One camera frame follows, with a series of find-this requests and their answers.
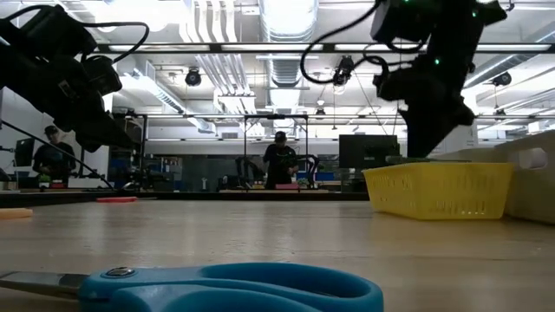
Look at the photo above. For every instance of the black background rig frame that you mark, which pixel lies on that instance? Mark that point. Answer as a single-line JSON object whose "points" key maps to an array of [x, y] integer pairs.
{"points": [[277, 116]]}

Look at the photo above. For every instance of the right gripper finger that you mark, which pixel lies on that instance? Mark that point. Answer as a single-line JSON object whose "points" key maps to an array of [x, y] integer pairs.
{"points": [[422, 138]]}

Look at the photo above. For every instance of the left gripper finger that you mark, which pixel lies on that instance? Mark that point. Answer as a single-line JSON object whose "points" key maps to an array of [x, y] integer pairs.
{"points": [[108, 136]]}

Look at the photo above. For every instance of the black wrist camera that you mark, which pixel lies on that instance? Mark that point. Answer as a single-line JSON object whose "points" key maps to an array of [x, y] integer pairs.
{"points": [[56, 30], [399, 19]]}

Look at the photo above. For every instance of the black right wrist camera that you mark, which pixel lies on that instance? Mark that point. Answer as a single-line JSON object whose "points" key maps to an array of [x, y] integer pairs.
{"points": [[399, 19]]}

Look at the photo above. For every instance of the small black monitor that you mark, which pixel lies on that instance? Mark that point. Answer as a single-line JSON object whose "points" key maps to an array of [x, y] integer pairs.
{"points": [[25, 151]]}

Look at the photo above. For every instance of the silver ventilation duct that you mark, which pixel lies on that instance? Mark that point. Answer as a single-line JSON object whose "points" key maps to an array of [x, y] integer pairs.
{"points": [[288, 21]]}

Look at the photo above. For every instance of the black background robot arm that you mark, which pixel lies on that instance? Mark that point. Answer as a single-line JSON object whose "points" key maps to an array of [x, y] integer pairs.
{"points": [[245, 169], [313, 167]]}

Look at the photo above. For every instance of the white plastic basket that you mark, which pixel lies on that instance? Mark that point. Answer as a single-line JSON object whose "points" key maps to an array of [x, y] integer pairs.
{"points": [[481, 155]]}

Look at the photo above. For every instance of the grey plastic basket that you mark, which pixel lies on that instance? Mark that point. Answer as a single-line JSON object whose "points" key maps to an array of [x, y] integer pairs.
{"points": [[533, 195]]}

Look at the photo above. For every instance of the yellow plastic basket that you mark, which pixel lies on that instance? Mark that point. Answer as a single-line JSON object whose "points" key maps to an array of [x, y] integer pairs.
{"points": [[438, 190]]}

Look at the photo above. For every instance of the black ceiling spotlight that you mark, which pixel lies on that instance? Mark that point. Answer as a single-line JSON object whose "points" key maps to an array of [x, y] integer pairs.
{"points": [[502, 79], [193, 78], [343, 71]]}

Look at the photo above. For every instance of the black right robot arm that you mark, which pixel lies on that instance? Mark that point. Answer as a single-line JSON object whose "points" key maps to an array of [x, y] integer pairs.
{"points": [[459, 26]]}

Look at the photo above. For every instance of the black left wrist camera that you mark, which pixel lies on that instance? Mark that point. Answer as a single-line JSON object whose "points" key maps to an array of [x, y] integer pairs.
{"points": [[56, 30]]}

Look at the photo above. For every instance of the large black monitor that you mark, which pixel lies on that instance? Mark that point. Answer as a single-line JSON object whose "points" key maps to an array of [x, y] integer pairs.
{"points": [[366, 149]]}

